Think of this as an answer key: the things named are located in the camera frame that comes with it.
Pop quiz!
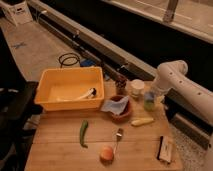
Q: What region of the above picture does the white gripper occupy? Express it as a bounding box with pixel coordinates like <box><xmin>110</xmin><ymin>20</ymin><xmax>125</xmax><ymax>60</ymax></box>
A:
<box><xmin>150</xmin><ymin>82</ymin><xmax>165</xmax><ymax>100</ymax></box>

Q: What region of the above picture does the blue green sponge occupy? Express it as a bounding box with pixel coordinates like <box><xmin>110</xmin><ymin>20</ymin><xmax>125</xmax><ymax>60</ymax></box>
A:
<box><xmin>144</xmin><ymin>92</ymin><xmax>155</xmax><ymax>111</ymax></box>

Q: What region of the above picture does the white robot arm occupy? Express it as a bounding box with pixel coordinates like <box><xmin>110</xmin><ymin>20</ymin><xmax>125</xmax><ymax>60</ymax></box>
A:
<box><xmin>151</xmin><ymin>60</ymin><xmax>213</xmax><ymax>126</ymax></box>

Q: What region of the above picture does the white paper cup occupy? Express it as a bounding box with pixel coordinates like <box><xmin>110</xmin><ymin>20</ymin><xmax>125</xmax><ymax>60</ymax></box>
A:
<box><xmin>130</xmin><ymin>79</ymin><xmax>145</xmax><ymax>98</ymax></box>

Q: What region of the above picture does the dark cup with sticks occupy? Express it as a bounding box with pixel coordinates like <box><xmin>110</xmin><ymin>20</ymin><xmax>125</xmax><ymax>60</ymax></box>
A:
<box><xmin>115</xmin><ymin>75</ymin><xmax>127</xmax><ymax>95</ymax></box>

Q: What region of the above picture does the yellow corn cob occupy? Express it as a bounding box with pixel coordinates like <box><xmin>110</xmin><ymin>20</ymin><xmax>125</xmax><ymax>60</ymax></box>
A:
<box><xmin>131</xmin><ymin>117</ymin><xmax>154</xmax><ymax>127</ymax></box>

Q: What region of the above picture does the brown clay bowl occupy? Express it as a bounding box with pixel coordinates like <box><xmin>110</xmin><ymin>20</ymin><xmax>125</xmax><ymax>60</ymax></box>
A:
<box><xmin>109</xmin><ymin>95</ymin><xmax>132</xmax><ymax>122</ymax></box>

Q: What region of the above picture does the blue grey cloth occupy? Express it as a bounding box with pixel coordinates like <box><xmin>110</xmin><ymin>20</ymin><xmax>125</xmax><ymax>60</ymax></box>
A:
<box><xmin>101</xmin><ymin>96</ymin><xmax>129</xmax><ymax>115</ymax></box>

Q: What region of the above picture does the metal fork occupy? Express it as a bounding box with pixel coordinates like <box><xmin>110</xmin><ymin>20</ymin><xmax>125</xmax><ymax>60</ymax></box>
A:
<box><xmin>113</xmin><ymin>128</ymin><xmax>124</xmax><ymax>155</ymax></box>

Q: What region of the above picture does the black white eraser block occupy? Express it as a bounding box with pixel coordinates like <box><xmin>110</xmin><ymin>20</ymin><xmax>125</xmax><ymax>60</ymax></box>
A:
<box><xmin>157</xmin><ymin>136</ymin><xmax>173</xmax><ymax>164</ymax></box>

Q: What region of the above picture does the blue floor object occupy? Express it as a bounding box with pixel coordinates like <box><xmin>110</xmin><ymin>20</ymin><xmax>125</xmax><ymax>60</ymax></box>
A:
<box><xmin>80</xmin><ymin>59</ymin><xmax>96</xmax><ymax>67</ymax></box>

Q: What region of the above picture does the green pepper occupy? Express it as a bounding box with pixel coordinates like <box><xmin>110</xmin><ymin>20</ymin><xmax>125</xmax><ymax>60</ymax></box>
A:
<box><xmin>79</xmin><ymin>120</ymin><xmax>88</xmax><ymax>148</ymax></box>

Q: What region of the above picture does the orange peach fruit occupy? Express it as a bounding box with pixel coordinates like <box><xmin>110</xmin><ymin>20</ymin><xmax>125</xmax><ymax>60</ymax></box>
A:
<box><xmin>100</xmin><ymin>146</ymin><xmax>114</xmax><ymax>162</ymax></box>

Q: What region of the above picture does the yellow plastic bin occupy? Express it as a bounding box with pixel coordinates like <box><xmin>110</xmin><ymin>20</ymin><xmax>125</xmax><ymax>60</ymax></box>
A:
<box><xmin>34</xmin><ymin>67</ymin><xmax>105</xmax><ymax>111</ymax></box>

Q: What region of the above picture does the black chair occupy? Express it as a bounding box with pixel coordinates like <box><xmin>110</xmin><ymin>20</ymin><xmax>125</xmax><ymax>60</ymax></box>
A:
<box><xmin>0</xmin><ymin>28</ymin><xmax>43</xmax><ymax>171</ymax></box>

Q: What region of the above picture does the white cardboard box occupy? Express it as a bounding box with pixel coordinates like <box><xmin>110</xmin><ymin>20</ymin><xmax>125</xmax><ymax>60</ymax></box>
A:
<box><xmin>0</xmin><ymin>0</ymin><xmax>33</xmax><ymax>26</ymax></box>

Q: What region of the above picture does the white handled utensil in bin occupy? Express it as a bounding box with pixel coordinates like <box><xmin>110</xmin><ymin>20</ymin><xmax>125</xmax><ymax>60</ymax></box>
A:
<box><xmin>57</xmin><ymin>88</ymin><xmax>97</xmax><ymax>101</ymax></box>

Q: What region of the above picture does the black coiled cable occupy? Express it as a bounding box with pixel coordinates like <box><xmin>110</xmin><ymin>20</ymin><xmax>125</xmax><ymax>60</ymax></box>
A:
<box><xmin>58</xmin><ymin>52</ymin><xmax>82</xmax><ymax>69</ymax></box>

